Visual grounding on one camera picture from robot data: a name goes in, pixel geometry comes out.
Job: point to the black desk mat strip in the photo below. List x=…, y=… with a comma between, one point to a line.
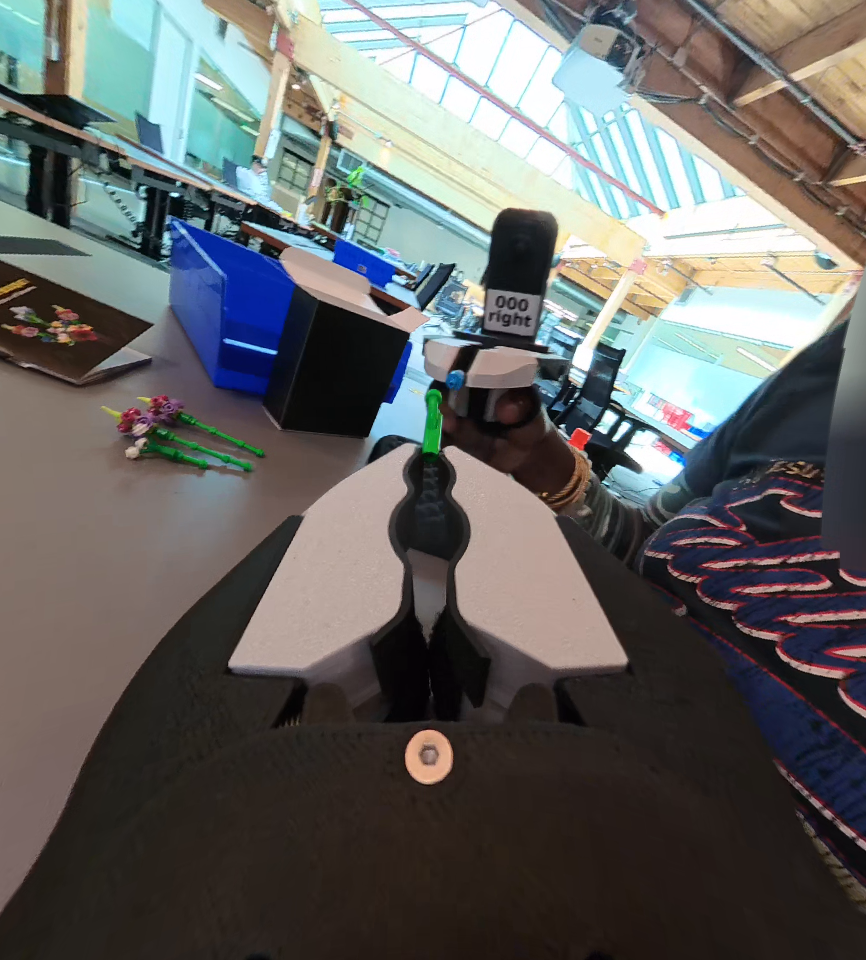
x=13, y=244

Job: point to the person's right hand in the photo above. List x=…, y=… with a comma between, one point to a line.
x=530, y=457

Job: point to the black laptop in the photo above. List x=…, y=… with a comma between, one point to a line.
x=50, y=105

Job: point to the grey desk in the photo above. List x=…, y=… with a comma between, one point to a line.
x=65, y=562

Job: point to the purple toy flower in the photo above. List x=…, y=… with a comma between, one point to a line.
x=137, y=421
x=167, y=409

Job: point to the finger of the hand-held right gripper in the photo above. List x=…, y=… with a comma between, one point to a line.
x=511, y=369
x=444, y=358

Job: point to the black box white flaps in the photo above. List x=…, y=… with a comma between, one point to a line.
x=328, y=375

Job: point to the person's right forearm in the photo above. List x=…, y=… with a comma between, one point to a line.
x=620, y=517

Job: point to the large blue storage bin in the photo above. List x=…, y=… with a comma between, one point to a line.
x=208, y=315

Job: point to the potted green plant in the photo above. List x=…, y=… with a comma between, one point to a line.
x=346, y=199

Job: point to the black office chair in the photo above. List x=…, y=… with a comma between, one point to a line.
x=601, y=382

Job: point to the blue round toy piece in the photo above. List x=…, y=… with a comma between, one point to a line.
x=457, y=379

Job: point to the blue red printed shirt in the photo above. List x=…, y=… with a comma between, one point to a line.
x=777, y=637

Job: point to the blue bin white label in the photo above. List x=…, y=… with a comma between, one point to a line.
x=361, y=262

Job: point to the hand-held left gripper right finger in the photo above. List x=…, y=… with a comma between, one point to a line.
x=530, y=592

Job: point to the row of red bins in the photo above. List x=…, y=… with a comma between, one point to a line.
x=676, y=416

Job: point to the white toy flower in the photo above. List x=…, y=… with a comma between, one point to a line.
x=133, y=451

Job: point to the green toy stem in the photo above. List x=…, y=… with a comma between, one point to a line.
x=433, y=424

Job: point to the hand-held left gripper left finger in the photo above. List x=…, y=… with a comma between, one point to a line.
x=328, y=592

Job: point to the dark flower instruction booklet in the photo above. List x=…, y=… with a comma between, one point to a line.
x=28, y=322

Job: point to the white ceiling projector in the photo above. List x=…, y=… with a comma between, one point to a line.
x=590, y=75

